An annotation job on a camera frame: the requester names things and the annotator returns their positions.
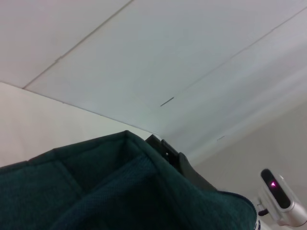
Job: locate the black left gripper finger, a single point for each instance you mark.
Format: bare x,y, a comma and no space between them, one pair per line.
177,160

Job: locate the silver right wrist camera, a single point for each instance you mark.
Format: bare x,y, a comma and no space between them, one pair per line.
275,191

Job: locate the dark teal insulated lunch bag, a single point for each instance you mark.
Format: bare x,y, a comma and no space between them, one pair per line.
96,191

